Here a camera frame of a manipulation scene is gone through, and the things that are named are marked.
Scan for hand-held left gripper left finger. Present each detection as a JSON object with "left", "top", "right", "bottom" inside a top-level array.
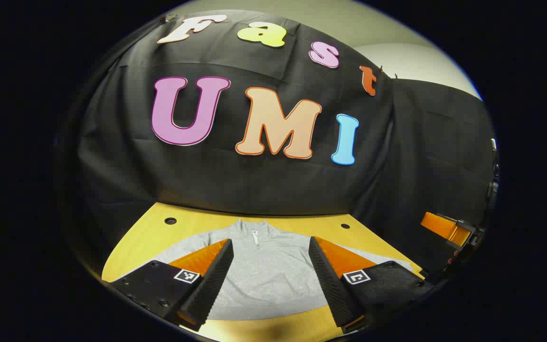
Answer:
[{"left": 110, "top": 238, "right": 235, "bottom": 332}]

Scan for grey zip-neck sweatshirt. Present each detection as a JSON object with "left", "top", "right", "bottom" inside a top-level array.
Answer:
[{"left": 112, "top": 218, "right": 414, "bottom": 321}]

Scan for black backdrop cloth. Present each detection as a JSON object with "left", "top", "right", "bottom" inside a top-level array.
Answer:
[{"left": 57, "top": 9, "right": 497, "bottom": 281}]

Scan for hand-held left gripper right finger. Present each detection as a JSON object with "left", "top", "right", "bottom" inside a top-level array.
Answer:
[{"left": 308, "top": 236, "right": 434, "bottom": 334}]

